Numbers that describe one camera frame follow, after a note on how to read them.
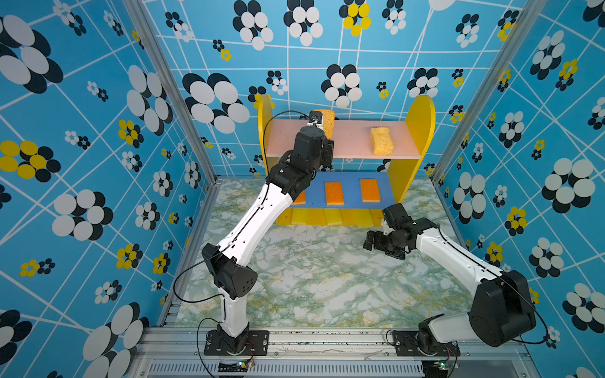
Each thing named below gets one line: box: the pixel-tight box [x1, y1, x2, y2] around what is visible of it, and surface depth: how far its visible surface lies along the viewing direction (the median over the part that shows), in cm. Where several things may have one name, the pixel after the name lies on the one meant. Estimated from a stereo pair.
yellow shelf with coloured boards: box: [256, 94, 436, 227], surface depth 95 cm
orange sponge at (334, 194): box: [325, 181, 345, 206], surface depth 95 cm
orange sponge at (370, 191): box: [360, 178, 381, 203], surface depth 97 cm
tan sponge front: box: [315, 109, 335, 140], surface depth 72 cm
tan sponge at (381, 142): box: [370, 127, 395, 156], surface depth 72 cm
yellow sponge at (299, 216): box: [291, 207, 309, 226], surface depth 104 cm
